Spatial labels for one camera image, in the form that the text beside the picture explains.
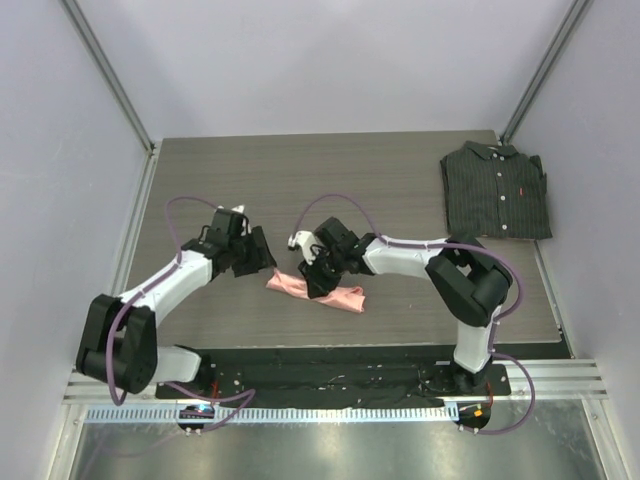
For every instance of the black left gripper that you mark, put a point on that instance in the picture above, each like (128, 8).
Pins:
(260, 257)

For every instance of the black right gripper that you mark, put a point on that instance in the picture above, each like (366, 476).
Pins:
(317, 283)

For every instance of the pink satin napkin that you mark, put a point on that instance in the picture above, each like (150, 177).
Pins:
(349, 299)

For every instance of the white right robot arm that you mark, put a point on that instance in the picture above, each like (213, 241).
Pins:
(472, 284)

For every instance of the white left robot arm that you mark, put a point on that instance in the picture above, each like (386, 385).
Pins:
(119, 345)

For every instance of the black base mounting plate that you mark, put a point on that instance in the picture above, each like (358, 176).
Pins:
(344, 377)

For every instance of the dark striped folded shirt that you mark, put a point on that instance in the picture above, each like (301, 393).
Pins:
(495, 191)

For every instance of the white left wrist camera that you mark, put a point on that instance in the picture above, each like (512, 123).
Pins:
(234, 222)

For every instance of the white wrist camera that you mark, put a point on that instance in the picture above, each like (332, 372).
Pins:
(234, 222)
(305, 242)

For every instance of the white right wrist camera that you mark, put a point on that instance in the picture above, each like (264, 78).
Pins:
(305, 242)

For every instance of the white slotted cable duct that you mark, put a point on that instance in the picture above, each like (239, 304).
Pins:
(202, 413)

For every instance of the left aluminium frame post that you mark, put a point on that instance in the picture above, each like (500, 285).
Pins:
(86, 33)

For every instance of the aluminium frame post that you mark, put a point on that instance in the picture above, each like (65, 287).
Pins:
(568, 26)
(86, 33)

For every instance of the right aluminium frame post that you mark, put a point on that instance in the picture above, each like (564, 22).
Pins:
(568, 26)

